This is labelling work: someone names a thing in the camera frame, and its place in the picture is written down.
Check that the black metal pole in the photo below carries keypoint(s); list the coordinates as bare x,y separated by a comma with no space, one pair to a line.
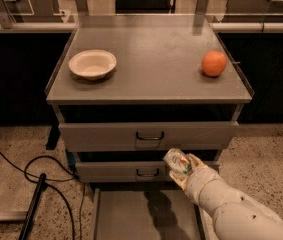
28,221

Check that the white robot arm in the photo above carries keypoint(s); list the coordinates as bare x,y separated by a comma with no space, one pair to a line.
235,215

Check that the white horizontal rail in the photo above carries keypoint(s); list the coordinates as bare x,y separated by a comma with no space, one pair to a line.
217,27

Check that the bottom grey drawer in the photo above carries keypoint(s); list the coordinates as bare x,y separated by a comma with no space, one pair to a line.
145,214

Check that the middle drawer black handle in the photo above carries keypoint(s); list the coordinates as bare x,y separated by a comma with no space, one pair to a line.
147,172

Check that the middle grey drawer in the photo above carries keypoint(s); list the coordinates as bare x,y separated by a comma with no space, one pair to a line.
106,172

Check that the orange fruit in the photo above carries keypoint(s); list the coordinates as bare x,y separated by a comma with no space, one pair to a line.
213,63

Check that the grey drawer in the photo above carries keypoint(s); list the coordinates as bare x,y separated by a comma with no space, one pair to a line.
102,137
106,172
145,214

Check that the top drawer black handle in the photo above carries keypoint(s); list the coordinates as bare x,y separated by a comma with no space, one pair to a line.
141,137

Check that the drawer black handle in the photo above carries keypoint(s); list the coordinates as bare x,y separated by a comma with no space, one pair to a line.
147,172
141,137

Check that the white paper bowl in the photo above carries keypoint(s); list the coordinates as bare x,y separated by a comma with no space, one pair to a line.
92,64

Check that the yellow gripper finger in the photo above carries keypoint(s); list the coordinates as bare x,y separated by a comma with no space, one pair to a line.
196,163
179,179

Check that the grey drawer cabinet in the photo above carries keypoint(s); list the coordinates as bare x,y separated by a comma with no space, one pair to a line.
157,78

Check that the top grey drawer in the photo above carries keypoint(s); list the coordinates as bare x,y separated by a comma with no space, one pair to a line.
102,137

